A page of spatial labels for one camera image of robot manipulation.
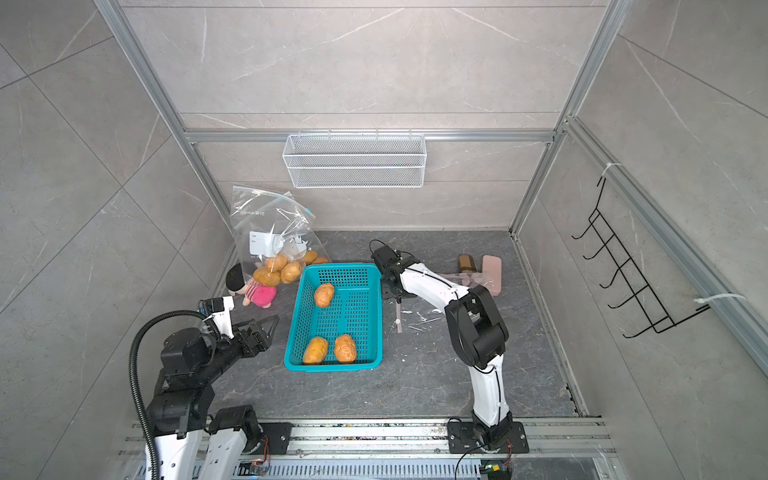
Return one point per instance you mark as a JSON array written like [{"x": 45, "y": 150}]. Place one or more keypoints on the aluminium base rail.
[{"x": 393, "y": 448}]

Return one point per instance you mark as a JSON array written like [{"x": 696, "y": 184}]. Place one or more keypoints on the clear zipper bag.
[
  {"x": 265, "y": 223},
  {"x": 310, "y": 241}
]

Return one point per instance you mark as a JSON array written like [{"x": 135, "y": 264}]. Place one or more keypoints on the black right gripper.
[{"x": 387, "y": 291}]

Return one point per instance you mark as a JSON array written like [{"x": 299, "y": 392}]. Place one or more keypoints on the black wire hook rack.
[{"x": 655, "y": 316}]

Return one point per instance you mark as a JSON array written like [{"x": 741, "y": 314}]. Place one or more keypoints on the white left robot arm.
[{"x": 192, "y": 396}]

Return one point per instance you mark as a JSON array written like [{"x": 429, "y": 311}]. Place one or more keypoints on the pink rectangular box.
[{"x": 492, "y": 274}]

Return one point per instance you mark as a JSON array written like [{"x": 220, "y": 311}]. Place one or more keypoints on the brown cylindrical bottle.
[{"x": 466, "y": 264}]

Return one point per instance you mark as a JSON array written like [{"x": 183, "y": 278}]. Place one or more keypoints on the teal plastic basket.
[{"x": 356, "y": 309}]

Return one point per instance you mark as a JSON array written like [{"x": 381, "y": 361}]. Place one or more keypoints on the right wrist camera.
[{"x": 385, "y": 259}]

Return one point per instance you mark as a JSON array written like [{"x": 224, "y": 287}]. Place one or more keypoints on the wrinkled brown potato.
[{"x": 345, "y": 350}]

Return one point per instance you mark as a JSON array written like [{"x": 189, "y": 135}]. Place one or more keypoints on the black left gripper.
[{"x": 250, "y": 350}]

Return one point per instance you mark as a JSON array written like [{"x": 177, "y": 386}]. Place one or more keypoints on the plush doll pink black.
[{"x": 239, "y": 281}]

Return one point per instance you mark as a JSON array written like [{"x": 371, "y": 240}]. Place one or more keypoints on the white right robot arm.
[{"x": 478, "y": 336}]

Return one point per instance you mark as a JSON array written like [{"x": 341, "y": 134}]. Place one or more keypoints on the smooth brown potato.
[{"x": 267, "y": 277}]

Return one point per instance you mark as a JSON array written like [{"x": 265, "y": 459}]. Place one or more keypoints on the pink dotted clear bag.
[{"x": 438, "y": 312}]

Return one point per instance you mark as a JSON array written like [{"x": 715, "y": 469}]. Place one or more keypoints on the white wire mesh shelf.
[{"x": 355, "y": 160}]

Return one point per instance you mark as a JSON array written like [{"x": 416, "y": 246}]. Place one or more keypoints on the round yellow potato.
[{"x": 310, "y": 257}]

